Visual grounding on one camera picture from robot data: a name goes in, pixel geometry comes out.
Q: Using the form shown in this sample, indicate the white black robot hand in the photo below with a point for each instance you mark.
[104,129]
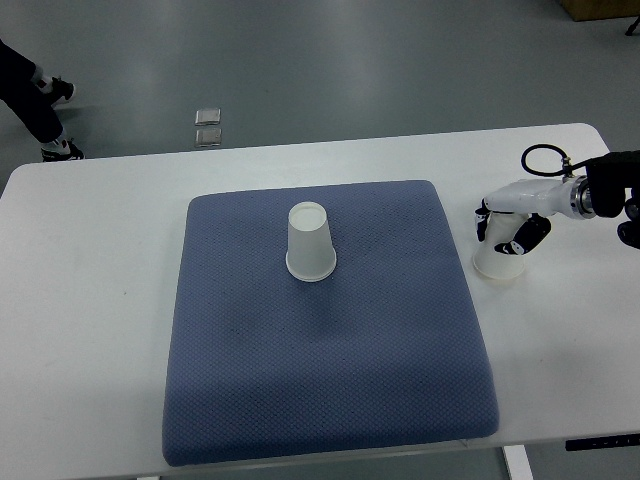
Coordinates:
[536,201]

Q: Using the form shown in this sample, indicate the white paper cup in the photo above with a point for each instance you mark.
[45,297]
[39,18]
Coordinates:
[495,229]
[310,255]

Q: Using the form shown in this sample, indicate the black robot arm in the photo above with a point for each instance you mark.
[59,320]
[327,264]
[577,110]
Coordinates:
[614,188]

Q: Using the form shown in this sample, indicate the black table control panel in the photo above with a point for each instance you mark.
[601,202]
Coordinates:
[607,442]

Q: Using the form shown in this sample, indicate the person in black trousers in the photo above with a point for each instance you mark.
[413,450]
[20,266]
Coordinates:
[32,96]

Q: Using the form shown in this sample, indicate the upper metal floor plate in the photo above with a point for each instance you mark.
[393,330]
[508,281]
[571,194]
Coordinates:
[208,116]

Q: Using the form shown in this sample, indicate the blue fabric cushion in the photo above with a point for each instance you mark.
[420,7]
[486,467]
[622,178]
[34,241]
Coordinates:
[386,351]

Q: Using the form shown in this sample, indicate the lower metal floor plate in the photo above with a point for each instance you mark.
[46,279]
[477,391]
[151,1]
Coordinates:
[208,137]

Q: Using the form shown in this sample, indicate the white table leg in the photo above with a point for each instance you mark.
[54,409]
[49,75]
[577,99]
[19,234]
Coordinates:
[517,463]

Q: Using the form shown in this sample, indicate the black tripod leg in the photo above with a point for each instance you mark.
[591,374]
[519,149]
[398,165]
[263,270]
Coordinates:
[632,28]

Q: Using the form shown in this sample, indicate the metal floor plate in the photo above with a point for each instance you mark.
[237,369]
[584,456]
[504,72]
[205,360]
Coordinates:
[208,116]
[208,137]

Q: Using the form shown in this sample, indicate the cardboard box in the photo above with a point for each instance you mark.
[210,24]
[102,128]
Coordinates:
[589,10]

